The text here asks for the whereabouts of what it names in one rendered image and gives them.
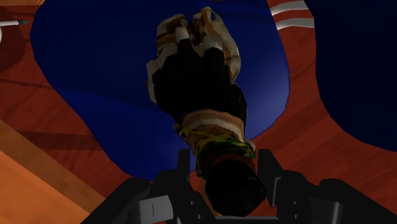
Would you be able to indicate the black and cream figure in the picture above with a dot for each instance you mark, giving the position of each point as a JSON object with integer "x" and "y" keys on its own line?
{"x": 195, "y": 83}

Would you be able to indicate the white curved strip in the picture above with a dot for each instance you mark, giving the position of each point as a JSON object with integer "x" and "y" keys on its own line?
{"x": 288, "y": 7}

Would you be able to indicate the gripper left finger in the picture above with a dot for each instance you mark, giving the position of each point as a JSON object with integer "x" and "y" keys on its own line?
{"x": 161, "y": 198}

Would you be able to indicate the dark blue rounded cushion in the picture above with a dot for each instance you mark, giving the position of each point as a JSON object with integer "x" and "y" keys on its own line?
{"x": 356, "y": 68}

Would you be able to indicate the large blue rounded cushion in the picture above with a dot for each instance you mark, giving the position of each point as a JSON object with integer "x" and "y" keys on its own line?
{"x": 93, "y": 56}

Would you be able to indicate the white pen with grey tip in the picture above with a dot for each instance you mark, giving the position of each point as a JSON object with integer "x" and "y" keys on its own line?
{"x": 12, "y": 23}

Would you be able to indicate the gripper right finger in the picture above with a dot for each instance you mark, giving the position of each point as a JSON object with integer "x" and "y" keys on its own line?
{"x": 304, "y": 198}

